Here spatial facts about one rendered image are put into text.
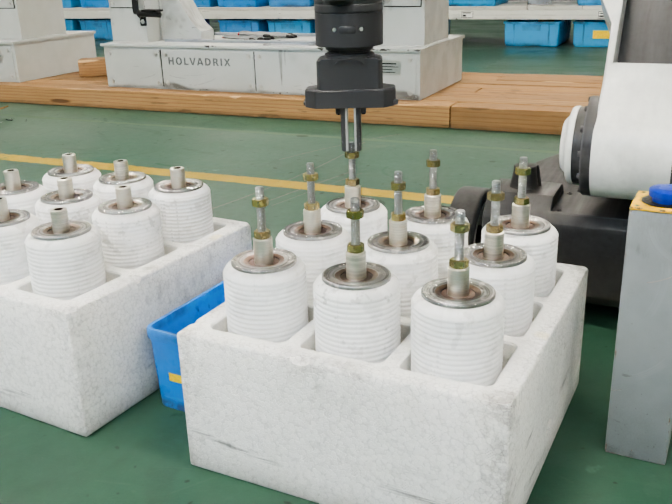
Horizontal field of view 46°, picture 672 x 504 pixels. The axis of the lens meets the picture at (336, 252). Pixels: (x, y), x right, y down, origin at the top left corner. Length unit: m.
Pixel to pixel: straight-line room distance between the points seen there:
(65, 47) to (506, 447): 3.71
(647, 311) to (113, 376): 0.68
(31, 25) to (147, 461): 3.28
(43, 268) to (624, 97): 0.80
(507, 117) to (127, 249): 1.89
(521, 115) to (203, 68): 1.33
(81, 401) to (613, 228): 0.81
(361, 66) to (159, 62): 2.50
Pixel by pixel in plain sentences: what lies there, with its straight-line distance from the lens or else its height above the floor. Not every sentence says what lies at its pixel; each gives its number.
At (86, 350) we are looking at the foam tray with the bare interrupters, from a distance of 1.07.
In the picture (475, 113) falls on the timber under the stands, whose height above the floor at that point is 0.06.
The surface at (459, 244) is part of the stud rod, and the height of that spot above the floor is 0.31.
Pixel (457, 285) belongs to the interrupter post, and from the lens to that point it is 0.81.
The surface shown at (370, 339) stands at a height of 0.20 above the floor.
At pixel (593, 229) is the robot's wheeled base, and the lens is 1.29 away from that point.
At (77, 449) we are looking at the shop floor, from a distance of 1.09.
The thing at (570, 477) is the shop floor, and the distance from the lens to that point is 1.00.
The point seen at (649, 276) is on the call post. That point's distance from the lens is 0.94.
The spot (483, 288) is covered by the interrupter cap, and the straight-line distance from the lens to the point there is 0.83.
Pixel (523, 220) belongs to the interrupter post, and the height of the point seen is 0.26.
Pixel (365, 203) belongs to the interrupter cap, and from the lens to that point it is 1.12.
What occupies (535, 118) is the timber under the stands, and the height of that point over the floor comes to 0.05.
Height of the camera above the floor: 0.58
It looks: 20 degrees down
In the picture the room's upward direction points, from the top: 2 degrees counter-clockwise
